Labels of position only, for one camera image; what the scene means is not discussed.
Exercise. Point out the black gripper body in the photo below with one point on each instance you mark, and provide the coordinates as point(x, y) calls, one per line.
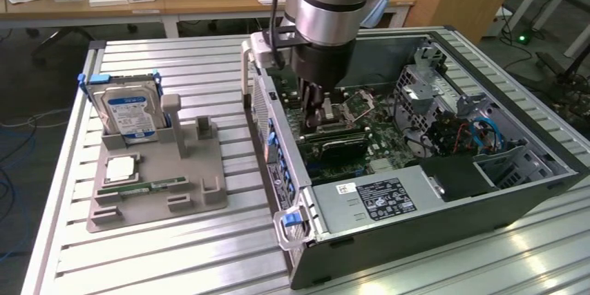
point(321, 63)

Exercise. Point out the graphics card with black fan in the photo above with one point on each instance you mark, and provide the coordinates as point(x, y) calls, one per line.
point(343, 150)

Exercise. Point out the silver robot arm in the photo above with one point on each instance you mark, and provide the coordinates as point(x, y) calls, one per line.
point(327, 5)

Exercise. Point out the CPU socket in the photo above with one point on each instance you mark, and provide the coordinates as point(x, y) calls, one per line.
point(340, 119)

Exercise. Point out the metal socket cover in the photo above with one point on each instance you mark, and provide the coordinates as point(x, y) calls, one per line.
point(359, 103)

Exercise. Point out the green motherboard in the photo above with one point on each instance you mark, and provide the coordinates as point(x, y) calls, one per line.
point(387, 136)

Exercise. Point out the metal drive cage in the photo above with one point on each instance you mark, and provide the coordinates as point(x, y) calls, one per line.
point(419, 93)

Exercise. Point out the gray power supply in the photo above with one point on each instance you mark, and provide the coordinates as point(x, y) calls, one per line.
point(368, 201)

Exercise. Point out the blue case latch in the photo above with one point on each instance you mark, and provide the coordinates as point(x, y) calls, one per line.
point(289, 220)

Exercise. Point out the gray plastic parts rack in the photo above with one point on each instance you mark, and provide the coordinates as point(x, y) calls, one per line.
point(184, 177)

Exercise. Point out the hard disk in blue caddy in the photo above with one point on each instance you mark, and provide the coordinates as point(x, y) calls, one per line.
point(128, 112)

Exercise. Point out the green RAM stick on rack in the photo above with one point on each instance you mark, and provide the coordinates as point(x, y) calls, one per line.
point(137, 188)

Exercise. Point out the power box with green light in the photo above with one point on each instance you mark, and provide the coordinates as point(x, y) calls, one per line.
point(523, 37)

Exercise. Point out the silver CPU chip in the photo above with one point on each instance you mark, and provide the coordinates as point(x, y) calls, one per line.
point(120, 169)

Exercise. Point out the gray metal disk bay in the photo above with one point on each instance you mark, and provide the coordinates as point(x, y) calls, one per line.
point(507, 167)

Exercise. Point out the open black PC case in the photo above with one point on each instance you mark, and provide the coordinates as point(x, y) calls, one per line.
point(413, 246)

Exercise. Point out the black equipment stand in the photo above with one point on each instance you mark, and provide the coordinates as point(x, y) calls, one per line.
point(566, 74)

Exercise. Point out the black chair base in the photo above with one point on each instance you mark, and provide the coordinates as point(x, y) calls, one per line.
point(60, 37)

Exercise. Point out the gray wrist camera box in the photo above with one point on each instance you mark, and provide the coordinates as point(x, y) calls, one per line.
point(264, 55)

